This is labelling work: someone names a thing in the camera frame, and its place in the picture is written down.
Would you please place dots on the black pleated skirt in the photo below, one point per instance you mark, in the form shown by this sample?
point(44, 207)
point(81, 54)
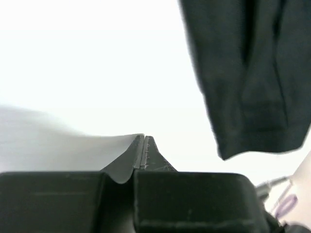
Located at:
point(252, 59)

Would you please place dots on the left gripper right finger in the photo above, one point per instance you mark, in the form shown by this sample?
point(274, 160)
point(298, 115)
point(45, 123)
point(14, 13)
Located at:
point(152, 159)

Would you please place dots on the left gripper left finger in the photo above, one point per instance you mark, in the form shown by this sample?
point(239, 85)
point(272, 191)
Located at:
point(120, 170)

